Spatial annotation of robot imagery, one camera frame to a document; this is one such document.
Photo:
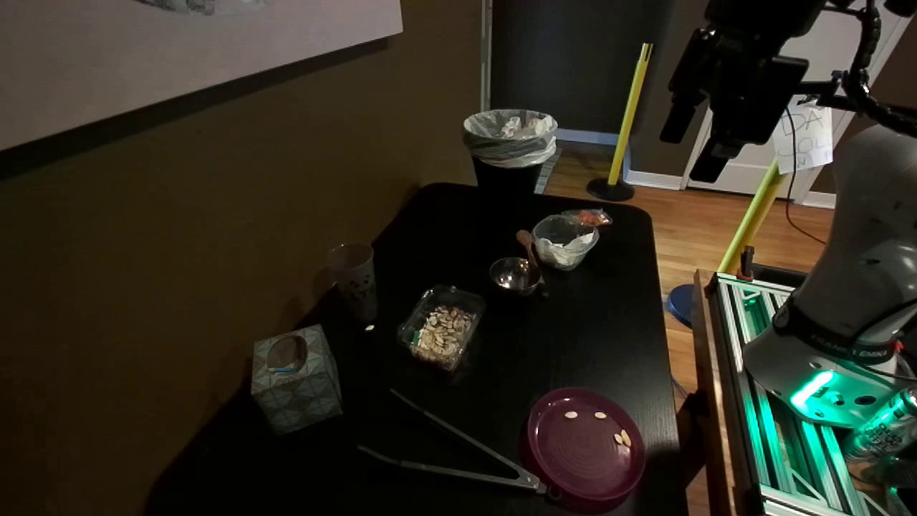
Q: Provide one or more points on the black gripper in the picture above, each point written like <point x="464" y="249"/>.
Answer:
<point x="738" y="68"/>

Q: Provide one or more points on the maroon plastic plate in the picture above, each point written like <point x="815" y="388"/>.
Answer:
<point x="586" y="449"/>

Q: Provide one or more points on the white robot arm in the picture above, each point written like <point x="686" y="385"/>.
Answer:
<point x="831" y="348"/>

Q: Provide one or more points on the black bin with white liner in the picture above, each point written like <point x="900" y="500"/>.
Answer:
<point x="511" y="148"/>

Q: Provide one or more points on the white door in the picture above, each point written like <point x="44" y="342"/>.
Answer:
<point x="762" y="146"/>

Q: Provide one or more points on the yellow pole with base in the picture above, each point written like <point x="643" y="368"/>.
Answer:
<point x="612" y="187"/>

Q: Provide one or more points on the clear container with tissue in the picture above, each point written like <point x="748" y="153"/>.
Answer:
<point x="564" y="240"/>

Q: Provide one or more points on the wooden spoon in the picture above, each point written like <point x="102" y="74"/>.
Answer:
<point x="526" y="240"/>

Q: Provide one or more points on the small glass bowl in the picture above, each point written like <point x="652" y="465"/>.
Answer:
<point x="514" y="276"/>

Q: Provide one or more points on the clear container of nuts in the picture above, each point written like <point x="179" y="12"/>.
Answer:
<point x="441" y="326"/>

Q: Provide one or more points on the clear drinking glass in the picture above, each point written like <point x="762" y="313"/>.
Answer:
<point x="352" y="276"/>

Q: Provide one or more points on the patterned tissue box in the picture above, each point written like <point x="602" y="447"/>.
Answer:
<point x="295" y="381"/>

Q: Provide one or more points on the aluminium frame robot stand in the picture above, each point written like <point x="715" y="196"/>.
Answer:
<point x="827" y="452"/>

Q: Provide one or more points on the white wall picture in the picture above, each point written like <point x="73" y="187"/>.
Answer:
<point x="76" y="62"/>

